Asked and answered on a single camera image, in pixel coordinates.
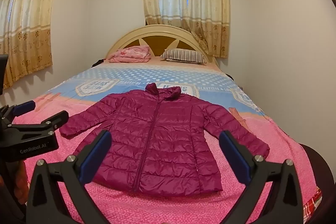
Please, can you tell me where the orange red cloth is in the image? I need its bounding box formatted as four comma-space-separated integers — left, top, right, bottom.
12, 159, 29, 205

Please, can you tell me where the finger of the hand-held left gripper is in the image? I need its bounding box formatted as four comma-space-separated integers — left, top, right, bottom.
0, 100, 36, 123
5, 111, 69, 141

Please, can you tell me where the cream wooden headboard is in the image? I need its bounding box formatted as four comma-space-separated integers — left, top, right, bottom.
105, 24, 219, 67

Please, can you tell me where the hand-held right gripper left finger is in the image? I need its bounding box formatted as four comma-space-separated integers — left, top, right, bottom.
26, 130, 113, 224

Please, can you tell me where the pink blue printed bedsheet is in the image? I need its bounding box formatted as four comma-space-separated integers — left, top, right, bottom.
12, 60, 322, 224

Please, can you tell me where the magenta puffer jacket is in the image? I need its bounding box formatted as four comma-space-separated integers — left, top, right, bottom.
59, 83, 271, 198

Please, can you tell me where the black flat panel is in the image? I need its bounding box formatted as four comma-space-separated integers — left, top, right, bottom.
0, 54, 9, 95

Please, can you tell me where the folded pink blanket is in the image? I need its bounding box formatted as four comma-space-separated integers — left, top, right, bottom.
108, 45, 152, 64

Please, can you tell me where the striped pillow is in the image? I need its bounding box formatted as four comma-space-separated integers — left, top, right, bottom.
160, 49, 208, 65

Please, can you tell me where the red plaid cloth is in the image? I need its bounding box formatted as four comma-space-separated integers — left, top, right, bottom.
302, 187, 323, 222

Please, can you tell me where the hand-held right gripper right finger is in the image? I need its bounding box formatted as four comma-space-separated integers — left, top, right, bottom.
219, 131, 311, 224

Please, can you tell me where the beige floral curtain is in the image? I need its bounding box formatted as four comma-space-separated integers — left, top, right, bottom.
141, 0, 231, 59
0, 0, 63, 89

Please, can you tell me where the dark round furniture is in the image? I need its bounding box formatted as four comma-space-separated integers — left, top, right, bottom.
299, 144, 335, 214

